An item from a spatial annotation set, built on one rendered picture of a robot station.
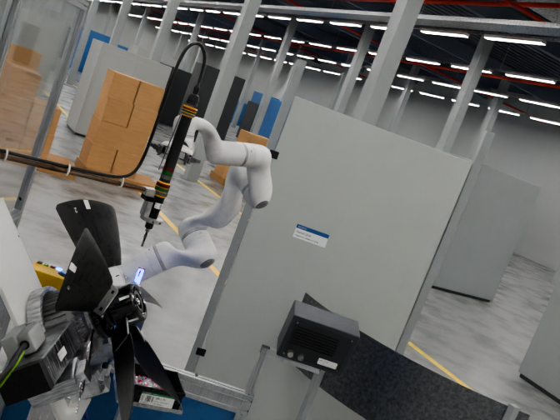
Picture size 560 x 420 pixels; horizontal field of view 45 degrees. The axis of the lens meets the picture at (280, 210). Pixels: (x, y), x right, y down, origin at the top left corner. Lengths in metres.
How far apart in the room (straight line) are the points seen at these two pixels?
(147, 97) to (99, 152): 1.07
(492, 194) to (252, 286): 8.32
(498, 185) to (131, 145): 6.09
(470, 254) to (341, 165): 8.27
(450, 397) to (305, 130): 1.62
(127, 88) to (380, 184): 6.77
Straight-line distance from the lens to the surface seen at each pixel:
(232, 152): 2.41
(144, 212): 2.05
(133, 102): 10.30
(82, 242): 1.80
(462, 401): 3.55
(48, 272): 2.53
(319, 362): 2.56
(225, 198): 2.70
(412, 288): 4.10
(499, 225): 12.23
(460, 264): 11.94
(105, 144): 10.29
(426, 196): 4.00
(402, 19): 8.94
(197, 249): 2.80
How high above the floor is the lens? 1.89
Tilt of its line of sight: 8 degrees down
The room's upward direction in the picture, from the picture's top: 21 degrees clockwise
